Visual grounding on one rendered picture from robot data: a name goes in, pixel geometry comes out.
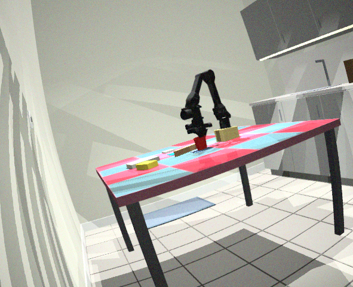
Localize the tan flat bar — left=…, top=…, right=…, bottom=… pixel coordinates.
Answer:
left=174, top=143, right=197, bottom=157

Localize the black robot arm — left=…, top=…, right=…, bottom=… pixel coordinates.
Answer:
left=180, top=69, right=231, bottom=129

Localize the white flat rectangular block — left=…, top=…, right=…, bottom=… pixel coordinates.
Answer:
left=126, top=156, right=160, bottom=169

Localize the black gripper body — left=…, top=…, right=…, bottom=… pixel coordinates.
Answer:
left=187, top=116, right=212, bottom=134

